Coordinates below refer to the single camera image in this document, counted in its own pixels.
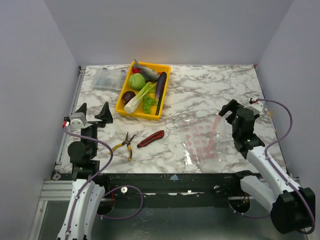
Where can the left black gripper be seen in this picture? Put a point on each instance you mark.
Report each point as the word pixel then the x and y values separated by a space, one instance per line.
pixel 105 115

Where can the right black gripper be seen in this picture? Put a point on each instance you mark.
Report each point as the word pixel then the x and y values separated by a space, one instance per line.
pixel 230 113

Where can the clear zip top bag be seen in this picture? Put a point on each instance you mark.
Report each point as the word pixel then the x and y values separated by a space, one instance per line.
pixel 204 142

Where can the grey toy fish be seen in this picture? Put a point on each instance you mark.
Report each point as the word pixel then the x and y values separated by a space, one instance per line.
pixel 150 74

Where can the purple toy eggplant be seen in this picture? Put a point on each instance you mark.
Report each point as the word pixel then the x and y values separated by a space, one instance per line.
pixel 160 86

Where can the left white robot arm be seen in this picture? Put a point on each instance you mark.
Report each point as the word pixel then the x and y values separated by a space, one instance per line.
pixel 85 193

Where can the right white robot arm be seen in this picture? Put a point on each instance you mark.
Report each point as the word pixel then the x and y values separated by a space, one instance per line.
pixel 290 206

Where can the yellow plastic tray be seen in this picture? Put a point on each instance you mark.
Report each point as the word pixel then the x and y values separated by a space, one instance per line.
pixel 139 113

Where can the clear plastic screw box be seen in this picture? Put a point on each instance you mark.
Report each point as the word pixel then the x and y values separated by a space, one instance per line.
pixel 109 79

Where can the dark red toy beet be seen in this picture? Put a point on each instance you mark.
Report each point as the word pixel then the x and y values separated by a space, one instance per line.
pixel 127 96

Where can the green toy cabbage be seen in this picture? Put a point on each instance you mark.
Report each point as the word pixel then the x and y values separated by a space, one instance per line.
pixel 136 81

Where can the green toy grapes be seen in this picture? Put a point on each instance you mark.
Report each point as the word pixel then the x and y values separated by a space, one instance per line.
pixel 148 102

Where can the red toy tomato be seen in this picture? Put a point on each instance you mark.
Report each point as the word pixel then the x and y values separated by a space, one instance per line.
pixel 136 70

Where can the toy celery bunch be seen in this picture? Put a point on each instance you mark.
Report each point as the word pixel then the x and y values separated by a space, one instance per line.
pixel 133 104

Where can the red black utility knife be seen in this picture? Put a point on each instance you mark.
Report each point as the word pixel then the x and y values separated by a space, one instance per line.
pixel 154 137

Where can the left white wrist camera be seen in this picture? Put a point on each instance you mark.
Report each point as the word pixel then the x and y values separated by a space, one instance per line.
pixel 75 121

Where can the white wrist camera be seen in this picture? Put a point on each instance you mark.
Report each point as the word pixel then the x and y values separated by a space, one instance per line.
pixel 255 105
pixel 75 121

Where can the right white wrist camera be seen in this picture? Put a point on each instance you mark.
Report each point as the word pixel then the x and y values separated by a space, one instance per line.
pixel 255 105

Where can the aluminium extrusion frame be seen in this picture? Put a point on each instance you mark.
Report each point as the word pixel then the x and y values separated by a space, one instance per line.
pixel 56 190

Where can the black metal base rail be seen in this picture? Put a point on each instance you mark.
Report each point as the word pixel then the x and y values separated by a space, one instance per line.
pixel 172 190

